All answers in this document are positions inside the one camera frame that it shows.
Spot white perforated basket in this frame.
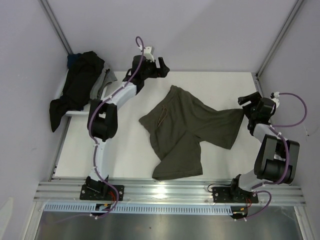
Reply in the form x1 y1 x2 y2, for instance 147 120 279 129
55 70 113 117

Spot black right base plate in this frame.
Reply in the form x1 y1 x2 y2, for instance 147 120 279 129
212 186 259 204

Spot aluminium mounting rail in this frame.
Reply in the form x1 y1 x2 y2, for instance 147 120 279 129
33 178 306 206

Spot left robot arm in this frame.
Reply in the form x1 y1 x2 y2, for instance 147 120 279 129
81 55 170 200

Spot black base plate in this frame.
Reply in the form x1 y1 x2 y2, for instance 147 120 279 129
79 184 117 201
212 186 259 204

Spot aluminium corner post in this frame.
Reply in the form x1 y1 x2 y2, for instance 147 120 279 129
38 0 73 55
255 0 306 80

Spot dark blue garment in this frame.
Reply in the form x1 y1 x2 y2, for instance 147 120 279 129
67 53 82 69

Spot right aluminium corner post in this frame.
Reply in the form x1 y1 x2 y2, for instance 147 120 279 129
255 0 306 80

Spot olive green shorts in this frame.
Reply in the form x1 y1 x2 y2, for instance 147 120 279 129
139 85 244 181

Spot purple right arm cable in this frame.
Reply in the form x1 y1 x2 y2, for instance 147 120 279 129
232 92 309 222

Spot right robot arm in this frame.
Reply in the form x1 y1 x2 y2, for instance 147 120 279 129
140 85 300 202

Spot white slotted cable duct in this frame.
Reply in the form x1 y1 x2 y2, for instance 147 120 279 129
43 202 233 216

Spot left aluminium corner post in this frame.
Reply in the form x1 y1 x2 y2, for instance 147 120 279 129
38 0 73 55

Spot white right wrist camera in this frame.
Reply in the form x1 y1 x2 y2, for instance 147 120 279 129
270 91 280 103

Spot black shorts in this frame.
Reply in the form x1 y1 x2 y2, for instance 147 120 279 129
49 51 105 132

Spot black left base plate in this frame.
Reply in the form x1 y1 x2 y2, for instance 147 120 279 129
79 184 117 201

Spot grey shorts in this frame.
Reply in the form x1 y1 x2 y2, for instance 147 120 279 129
89 62 118 101

